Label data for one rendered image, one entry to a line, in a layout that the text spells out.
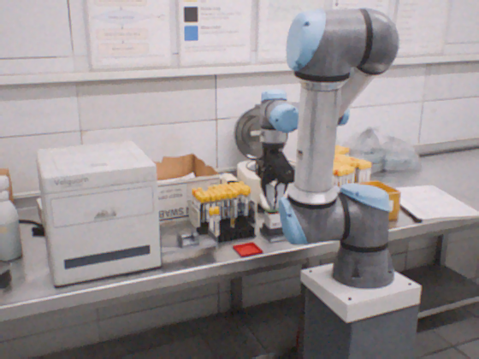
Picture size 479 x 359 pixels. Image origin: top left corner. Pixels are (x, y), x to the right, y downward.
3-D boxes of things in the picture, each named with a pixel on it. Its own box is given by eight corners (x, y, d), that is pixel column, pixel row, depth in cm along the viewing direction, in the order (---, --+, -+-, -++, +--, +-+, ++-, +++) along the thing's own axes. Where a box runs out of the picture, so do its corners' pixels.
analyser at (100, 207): (54, 289, 133) (40, 176, 124) (46, 245, 157) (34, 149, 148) (171, 266, 144) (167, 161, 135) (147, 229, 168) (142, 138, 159)
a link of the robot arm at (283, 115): (315, 103, 138) (302, 97, 149) (274, 106, 136) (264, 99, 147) (314, 132, 141) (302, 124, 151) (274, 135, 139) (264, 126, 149)
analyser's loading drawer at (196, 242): (148, 261, 142) (146, 244, 141) (142, 251, 148) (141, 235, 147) (218, 249, 150) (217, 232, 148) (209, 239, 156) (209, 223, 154)
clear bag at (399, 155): (378, 172, 227) (381, 141, 223) (369, 161, 243) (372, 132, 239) (425, 172, 226) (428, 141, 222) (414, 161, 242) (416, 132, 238)
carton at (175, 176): (151, 226, 170) (149, 182, 166) (133, 198, 196) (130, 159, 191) (222, 214, 180) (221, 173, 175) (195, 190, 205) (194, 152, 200)
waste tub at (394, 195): (366, 226, 171) (368, 197, 168) (343, 211, 183) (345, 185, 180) (399, 220, 176) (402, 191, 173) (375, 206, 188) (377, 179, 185)
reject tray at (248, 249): (241, 257, 149) (241, 255, 149) (232, 248, 155) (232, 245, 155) (263, 253, 152) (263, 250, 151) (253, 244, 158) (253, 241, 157)
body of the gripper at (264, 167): (276, 173, 165) (277, 137, 162) (288, 182, 158) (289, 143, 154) (254, 176, 163) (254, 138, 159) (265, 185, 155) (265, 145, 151)
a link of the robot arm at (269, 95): (264, 93, 146) (257, 88, 154) (263, 131, 149) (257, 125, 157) (291, 91, 148) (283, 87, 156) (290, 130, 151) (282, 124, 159)
